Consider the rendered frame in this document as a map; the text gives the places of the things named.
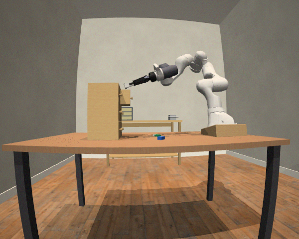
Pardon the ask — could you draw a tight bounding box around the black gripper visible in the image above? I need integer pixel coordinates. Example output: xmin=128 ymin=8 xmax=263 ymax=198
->
xmin=124 ymin=72 xmax=156 ymax=88

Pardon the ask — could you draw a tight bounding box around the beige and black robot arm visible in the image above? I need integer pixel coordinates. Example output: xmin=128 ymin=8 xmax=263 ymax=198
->
xmin=153 ymin=51 xmax=234 ymax=126

